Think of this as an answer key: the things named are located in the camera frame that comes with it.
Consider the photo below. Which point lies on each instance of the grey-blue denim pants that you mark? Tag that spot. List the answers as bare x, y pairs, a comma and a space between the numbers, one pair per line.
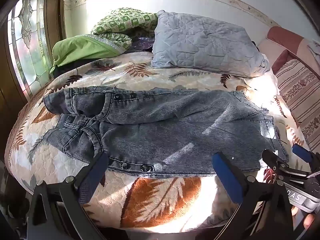
155, 130

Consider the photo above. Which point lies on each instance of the person's right hand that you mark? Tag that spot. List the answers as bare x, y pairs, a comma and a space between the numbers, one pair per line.
306, 221

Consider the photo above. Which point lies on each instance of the leaf-print quilted bedspread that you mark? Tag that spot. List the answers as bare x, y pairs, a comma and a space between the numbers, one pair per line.
160, 205

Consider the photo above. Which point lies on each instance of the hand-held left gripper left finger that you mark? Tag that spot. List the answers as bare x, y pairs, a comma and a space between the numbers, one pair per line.
93, 177

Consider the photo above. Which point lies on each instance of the stained glass window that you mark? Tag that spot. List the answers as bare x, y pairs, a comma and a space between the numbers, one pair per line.
27, 42

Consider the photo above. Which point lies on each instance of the green patterned quilt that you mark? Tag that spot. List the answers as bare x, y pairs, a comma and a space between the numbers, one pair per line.
120, 22

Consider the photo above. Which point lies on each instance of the grey-blue quilted pillow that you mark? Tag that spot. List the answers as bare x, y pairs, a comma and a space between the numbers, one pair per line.
202, 42

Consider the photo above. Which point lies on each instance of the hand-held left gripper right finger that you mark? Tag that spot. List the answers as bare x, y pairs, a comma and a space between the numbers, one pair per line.
226, 177

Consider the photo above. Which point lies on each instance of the pink striped cushion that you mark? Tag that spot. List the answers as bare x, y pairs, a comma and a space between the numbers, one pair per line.
297, 87

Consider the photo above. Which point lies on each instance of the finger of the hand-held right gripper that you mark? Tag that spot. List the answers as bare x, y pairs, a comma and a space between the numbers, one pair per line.
273, 161
302, 153

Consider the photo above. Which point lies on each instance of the dark purple cloth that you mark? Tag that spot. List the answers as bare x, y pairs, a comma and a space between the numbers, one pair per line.
141, 42

